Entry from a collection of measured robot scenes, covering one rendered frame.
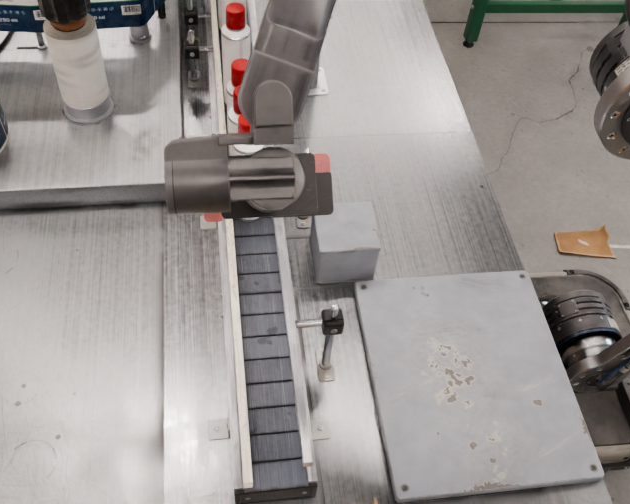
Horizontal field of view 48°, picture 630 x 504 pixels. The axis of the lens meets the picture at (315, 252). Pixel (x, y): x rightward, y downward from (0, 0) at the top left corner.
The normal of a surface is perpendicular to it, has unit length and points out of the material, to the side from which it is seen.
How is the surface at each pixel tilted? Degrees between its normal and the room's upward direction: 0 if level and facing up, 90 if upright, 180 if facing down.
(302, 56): 52
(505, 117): 0
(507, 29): 0
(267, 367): 0
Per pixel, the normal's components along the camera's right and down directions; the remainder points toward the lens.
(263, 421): 0.07, -0.61
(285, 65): 0.12, 0.22
